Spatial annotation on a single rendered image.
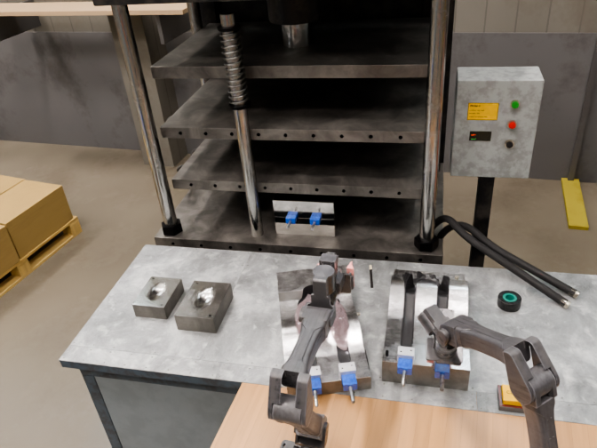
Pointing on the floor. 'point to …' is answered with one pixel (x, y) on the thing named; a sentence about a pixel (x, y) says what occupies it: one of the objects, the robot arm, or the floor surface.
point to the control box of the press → (493, 131)
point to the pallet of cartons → (31, 226)
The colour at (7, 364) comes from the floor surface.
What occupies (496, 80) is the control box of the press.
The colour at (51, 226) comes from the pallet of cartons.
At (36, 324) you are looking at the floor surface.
